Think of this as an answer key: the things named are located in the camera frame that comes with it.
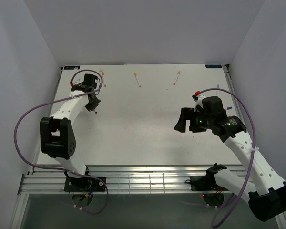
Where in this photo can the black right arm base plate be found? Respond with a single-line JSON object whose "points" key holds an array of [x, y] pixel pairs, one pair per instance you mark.
{"points": [[202, 183]]}

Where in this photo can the right blue table sticker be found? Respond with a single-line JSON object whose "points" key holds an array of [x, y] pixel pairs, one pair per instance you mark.
{"points": [[213, 66]]}

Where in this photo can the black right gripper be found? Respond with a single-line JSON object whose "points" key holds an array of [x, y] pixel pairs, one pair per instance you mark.
{"points": [[188, 113]]}

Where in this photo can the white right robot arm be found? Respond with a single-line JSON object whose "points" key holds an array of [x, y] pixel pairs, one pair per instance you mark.
{"points": [[265, 190]]}

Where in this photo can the aluminium front rail frame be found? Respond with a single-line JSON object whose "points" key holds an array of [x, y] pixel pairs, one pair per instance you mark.
{"points": [[120, 180]]}

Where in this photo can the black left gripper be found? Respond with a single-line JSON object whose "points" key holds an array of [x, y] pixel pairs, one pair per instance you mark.
{"points": [[92, 107]]}

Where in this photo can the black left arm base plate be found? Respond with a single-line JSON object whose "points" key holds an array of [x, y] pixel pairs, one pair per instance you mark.
{"points": [[84, 184]]}

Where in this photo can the blue table sticker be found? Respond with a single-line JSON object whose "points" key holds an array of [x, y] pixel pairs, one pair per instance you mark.
{"points": [[213, 66], [73, 67]]}

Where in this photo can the orange capped white marker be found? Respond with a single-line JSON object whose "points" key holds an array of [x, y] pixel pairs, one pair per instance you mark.
{"points": [[103, 78]]}

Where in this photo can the left blue table sticker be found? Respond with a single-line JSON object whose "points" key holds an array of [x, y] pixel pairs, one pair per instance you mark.
{"points": [[73, 67]]}

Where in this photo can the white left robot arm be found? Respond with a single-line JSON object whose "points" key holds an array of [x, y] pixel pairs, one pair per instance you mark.
{"points": [[56, 132]]}

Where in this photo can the peach capped white marker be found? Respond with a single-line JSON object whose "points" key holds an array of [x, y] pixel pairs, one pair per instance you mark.
{"points": [[176, 78]]}

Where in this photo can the yellow capped white marker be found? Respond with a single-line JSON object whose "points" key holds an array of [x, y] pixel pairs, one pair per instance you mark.
{"points": [[137, 79]]}

